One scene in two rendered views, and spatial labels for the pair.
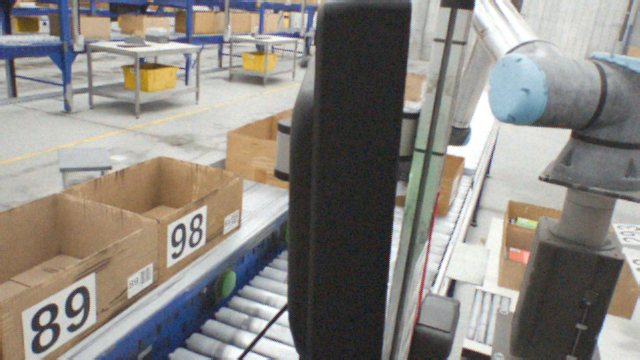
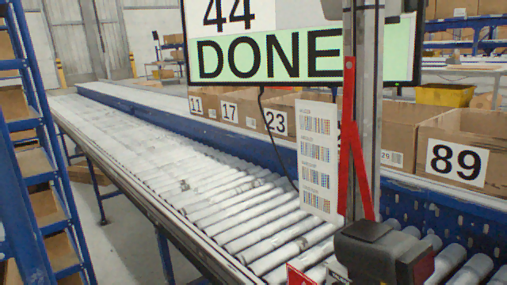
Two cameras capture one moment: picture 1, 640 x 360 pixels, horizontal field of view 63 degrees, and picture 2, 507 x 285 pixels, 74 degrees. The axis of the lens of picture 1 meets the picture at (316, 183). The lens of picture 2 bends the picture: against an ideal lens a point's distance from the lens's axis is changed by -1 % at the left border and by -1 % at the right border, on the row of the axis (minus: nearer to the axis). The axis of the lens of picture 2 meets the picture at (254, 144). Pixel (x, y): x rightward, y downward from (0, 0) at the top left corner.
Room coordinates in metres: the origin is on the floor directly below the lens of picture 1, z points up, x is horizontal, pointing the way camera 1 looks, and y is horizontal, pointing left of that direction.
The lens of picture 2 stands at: (0.84, -0.62, 1.34)
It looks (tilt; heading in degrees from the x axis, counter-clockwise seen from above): 18 degrees down; 125
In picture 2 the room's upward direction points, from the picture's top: 5 degrees counter-clockwise
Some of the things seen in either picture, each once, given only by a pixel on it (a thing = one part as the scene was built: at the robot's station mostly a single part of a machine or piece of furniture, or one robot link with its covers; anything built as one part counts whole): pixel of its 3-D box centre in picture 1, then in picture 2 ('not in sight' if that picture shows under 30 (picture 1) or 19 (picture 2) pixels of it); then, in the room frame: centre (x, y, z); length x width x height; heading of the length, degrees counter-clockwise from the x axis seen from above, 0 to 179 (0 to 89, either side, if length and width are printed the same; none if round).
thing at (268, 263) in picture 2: not in sight; (312, 238); (0.44, 0.23, 0.72); 0.52 x 0.05 x 0.05; 70
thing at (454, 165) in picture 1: (423, 178); not in sight; (2.25, -0.48, 0.83); 0.39 x 0.29 x 0.17; 159
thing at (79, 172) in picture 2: not in sight; (100, 169); (-2.68, 1.33, 0.06); 0.69 x 0.47 x 0.13; 9
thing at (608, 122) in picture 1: (614, 95); not in sight; (1.17, -0.63, 1.41); 0.17 x 0.15 x 0.18; 98
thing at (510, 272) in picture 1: (562, 268); not in sight; (1.55, -0.83, 0.80); 0.38 x 0.28 x 0.10; 72
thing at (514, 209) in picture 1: (557, 233); not in sight; (1.85, -0.93, 0.80); 0.38 x 0.28 x 0.10; 72
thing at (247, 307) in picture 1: (313, 330); not in sight; (1.17, -0.03, 0.72); 0.52 x 0.05 x 0.05; 70
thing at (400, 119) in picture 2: not in sight; (384, 131); (0.54, 0.67, 0.96); 0.39 x 0.29 x 0.17; 160
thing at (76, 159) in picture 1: (102, 187); not in sight; (3.25, 1.42, 0.21); 0.50 x 0.42 x 0.44; 118
